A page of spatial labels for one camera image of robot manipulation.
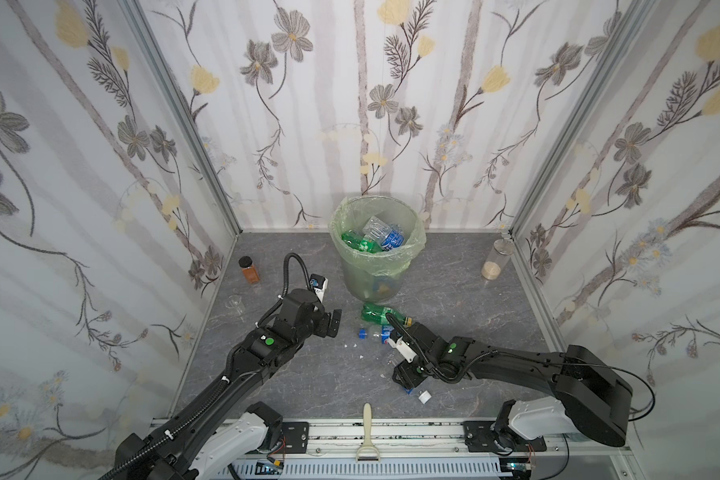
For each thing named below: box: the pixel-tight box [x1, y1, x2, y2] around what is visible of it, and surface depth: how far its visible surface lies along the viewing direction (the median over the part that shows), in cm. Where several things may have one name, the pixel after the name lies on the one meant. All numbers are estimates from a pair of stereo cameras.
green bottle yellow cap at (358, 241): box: [341, 230, 383, 253], surface depth 92 cm
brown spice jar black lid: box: [238, 256, 260, 284], surface depth 100 cm
